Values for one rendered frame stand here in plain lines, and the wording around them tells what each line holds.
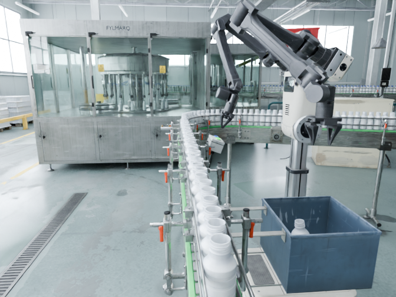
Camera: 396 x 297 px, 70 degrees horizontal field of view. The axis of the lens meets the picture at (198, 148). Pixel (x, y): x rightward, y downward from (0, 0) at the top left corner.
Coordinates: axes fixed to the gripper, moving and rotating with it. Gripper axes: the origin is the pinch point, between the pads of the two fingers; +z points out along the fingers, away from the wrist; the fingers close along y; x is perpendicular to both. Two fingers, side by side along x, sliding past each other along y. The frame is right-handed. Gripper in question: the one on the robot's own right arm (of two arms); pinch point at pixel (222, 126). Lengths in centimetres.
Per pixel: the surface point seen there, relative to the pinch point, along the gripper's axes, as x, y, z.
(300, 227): 29, 64, 22
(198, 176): -19, 82, 10
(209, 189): -17, 91, 10
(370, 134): 158, -90, -33
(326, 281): 36, 81, 32
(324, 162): 263, -304, 23
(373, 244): 45, 81, 14
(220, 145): 1.7, 3.8, 10.2
